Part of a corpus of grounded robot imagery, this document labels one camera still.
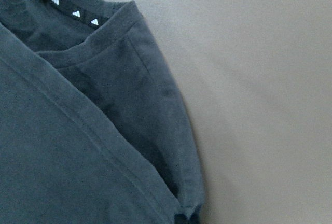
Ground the black printed t-shirt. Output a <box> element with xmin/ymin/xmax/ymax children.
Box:
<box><xmin>1</xmin><ymin>0</ymin><xmax>204</xmax><ymax>223</ymax></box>

